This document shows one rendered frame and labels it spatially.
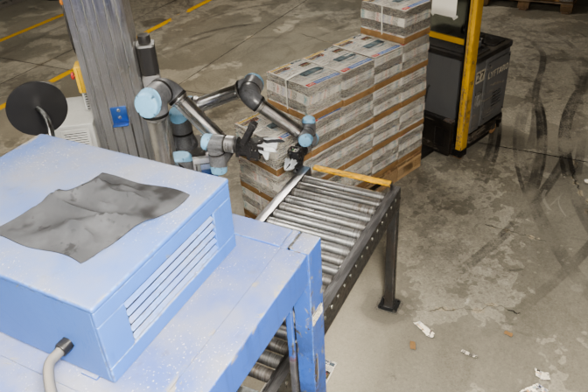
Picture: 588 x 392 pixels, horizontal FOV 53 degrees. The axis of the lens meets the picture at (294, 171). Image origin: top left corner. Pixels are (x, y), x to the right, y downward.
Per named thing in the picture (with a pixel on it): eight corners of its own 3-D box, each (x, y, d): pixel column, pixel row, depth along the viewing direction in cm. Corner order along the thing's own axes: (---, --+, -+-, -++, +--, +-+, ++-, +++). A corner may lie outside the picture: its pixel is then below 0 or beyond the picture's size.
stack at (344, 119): (245, 230, 402) (232, 122, 358) (359, 163, 468) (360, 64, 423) (283, 256, 378) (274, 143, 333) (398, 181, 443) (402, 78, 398)
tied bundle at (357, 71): (301, 91, 390) (299, 58, 378) (332, 77, 407) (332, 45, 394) (344, 108, 366) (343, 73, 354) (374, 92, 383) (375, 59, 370)
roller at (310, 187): (297, 191, 308) (299, 182, 309) (382, 212, 289) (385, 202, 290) (293, 188, 304) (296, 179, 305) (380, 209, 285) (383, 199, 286)
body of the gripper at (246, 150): (265, 154, 259) (239, 151, 262) (264, 136, 255) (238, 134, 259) (259, 161, 252) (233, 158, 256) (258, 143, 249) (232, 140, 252)
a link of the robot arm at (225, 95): (169, 109, 335) (255, 79, 318) (177, 98, 348) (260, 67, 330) (179, 127, 341) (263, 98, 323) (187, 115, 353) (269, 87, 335)
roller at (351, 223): (279, 211, 294) (282, 201, 294) (368, 234, 275) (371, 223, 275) (276, 210, 290) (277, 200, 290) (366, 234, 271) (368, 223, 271)
